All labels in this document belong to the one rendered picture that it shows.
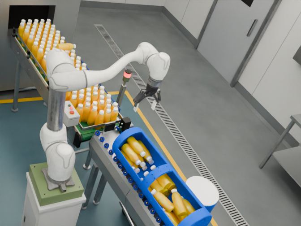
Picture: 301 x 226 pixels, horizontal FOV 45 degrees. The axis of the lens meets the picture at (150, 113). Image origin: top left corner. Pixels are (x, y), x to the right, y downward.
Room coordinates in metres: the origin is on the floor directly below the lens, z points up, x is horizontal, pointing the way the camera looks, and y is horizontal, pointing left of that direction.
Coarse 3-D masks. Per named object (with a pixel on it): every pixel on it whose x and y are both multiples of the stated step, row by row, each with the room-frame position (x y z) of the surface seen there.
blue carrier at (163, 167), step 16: (112, 144) 2.06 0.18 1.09; (144, 144) 2.22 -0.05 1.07; (144, 160) 2.13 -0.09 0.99; (160, 160) 2.09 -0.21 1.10; (144, 176) 2.00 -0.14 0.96; (176, 176) 1.87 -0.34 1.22; (144, 192) 1.76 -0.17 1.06; (192, 192) 1.78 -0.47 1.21; (160, 208) 1.64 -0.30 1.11; (192, 224) 1.53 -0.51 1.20
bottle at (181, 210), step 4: (172, 192) 1.78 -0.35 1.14; (176, 192) 1.78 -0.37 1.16; (172, 196) 1.75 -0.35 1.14; (176, 196) 1.74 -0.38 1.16; (180, 196) 1.75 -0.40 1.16; (172, 200) 1.73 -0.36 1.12; (176, 200) 1.72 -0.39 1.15; (180, 200) 1.72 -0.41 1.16; (176, 204) 1.69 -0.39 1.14; (180, 204) 1.69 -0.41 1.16; (176, 208) 1.67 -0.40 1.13; (180, 208) 1.67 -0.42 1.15; (184, 208) 1.68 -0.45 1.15; (176, 212) 1.66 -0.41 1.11; (180, 212) 1.64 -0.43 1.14; (184, 212) 1.65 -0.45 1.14; (180, 216) 1.65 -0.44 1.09
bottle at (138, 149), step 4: (132, 136) 2.15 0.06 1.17; (128, 140) 2.11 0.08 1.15; (132, 140) 2.10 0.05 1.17; (136, 140) 2.12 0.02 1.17; (132, 144) 2.08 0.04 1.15; (136, 144) 2.08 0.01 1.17; (140, 144) 2.09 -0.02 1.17; (136, 148) 2.05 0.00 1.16; (140, 148) 2.05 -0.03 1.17; (136, 152) 2.04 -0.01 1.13; (140, 152) 2.03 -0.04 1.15
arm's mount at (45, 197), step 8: (32, 168) 1.58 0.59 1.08; (40, 168) 1.60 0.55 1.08; (32, 176) 1.54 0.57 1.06; (40, 176) 1.54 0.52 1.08; (72, 176) 1.64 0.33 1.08; (32, 184) 1.52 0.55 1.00; (40, 184) 1.48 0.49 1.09; (80, 184) 1.60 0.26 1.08; (40, 192) 1.42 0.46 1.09; (48, 192) 1.44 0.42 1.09; (56, 192) 1.47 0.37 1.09; (64, 192) 1.49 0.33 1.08; (72, 192) 1.52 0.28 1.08; (80, 192) 1.56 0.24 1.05; (40, 200) 1.39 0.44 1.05; (48, 200) 1.42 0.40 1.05; (56, 200) 1.45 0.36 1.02; (64, 200) 1.49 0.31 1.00
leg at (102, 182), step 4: (100, 180) 2.33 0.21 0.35; (104, 180) 2.32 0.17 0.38; (100, 184) 2.32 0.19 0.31; (104, 184) 2.33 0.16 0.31; (100, 188) 2.31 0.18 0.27; (96, 192) 2.33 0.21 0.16; (100, 192) 2.32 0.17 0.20; (96, 196) 2.32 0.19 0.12; (100, 196) 2.34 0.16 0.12; (96, 200) 2.31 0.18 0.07; (96, 204) 2.32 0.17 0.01
